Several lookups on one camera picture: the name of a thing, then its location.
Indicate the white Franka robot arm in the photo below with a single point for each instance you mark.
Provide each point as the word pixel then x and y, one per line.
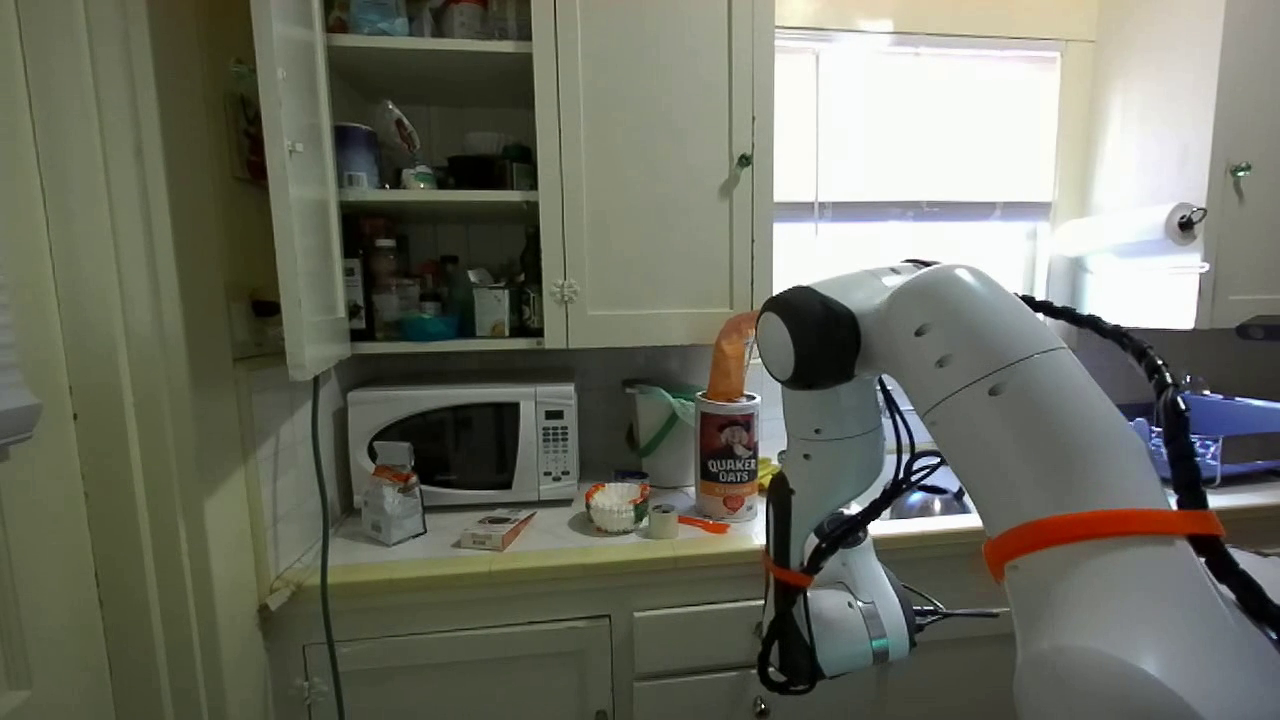
pixel 1040 443

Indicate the orange plastic utensil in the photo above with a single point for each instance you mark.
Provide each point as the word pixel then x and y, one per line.
pixel 701 523

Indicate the wall outlet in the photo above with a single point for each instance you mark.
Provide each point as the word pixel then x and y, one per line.
pixel 253 324

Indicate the white lower cabinets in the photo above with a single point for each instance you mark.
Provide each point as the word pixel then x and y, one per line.
pixel 466 664

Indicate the small white cup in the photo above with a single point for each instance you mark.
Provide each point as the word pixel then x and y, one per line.
pixel 661 516

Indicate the white box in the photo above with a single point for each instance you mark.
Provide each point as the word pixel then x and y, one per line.
pixel 488 310

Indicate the paper towel roll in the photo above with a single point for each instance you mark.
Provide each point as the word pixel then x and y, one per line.
pixel 1132 224

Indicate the white microwave oven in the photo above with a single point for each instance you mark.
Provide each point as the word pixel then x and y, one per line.
pixel 463 446

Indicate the jar on counter left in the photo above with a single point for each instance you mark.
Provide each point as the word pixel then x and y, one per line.
pixel 392 499

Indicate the blue white jug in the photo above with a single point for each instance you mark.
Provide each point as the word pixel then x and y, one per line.
pixel 358 152

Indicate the teal bowl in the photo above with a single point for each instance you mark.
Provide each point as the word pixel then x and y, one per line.
pixel 430 324

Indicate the oatmeal canister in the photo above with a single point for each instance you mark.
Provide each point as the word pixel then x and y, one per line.
pixel 727 461

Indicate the white upper wall cabinet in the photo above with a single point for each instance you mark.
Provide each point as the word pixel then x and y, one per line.
pixel 646 173

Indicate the blue plastic tray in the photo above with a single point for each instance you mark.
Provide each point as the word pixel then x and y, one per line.
pixel 1213 435

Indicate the orange snack pouch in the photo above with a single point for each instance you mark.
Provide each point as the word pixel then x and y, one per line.
pixel 730 359

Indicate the bright kitchen window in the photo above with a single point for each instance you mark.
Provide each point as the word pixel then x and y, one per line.
pixel 913 134

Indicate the flat printed packet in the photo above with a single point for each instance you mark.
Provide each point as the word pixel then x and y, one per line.
pixel 492 528

